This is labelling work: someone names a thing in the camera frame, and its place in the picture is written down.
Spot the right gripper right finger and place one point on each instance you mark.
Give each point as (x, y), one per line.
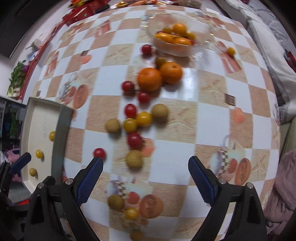
(205, 180)

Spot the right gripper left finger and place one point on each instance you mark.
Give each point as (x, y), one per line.
(86, 179)

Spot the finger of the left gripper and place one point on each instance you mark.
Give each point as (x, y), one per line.
(22, 161)

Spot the brown longan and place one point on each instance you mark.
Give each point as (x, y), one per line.
(115, 202)
(134, 159)
(33, 172)
(160, 112)
(113, 126)

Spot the lone red cherry tomato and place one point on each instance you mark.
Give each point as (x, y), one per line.
(99, 152)

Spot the yellow cherry tomato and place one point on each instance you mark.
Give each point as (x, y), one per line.
(131, 213)
(144, 119)
(52, 135)
(130, 125)

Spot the pink plastic stool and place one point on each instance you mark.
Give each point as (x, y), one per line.
(12, 155)

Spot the near left yellow tomato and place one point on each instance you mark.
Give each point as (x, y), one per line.
(39, 154)

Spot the green cream cardboard tray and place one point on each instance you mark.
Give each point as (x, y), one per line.
(43, 116)

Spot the large red cherry tomato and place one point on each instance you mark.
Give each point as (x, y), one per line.
(135, 141)

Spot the pink fluffy cloth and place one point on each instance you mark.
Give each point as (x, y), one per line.
(281, 203)

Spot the middle red cherry tomato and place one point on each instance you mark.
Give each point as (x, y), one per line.
(130, 111)

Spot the green potted plant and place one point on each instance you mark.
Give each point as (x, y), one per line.
(17, 79)

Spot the red tomato beside mandarin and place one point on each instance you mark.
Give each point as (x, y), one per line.
(143, 98)

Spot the left red cherry tomato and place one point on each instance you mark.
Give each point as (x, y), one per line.
(127, 87)

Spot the rear orange mandarin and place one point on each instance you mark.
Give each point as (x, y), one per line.
(171, 72)

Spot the orange mandarin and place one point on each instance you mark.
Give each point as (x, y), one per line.
(149, 79)
(171, 72)

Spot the front orange mandarin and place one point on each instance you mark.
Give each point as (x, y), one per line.
(149, 79)

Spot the far small yellow tomato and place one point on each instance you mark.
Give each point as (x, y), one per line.
(231, 52)

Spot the top red cherry tomato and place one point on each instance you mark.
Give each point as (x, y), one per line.
(146, 50)

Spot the clear glass fruit bowl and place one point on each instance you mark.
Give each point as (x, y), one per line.
(178, 35)

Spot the mandarin in bowl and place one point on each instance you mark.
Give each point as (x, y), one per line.
(179, 29)

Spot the red gift box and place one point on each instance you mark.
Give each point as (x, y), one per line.
(77, 14)

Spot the white quilted cushion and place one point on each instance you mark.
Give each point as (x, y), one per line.
(282, 74)

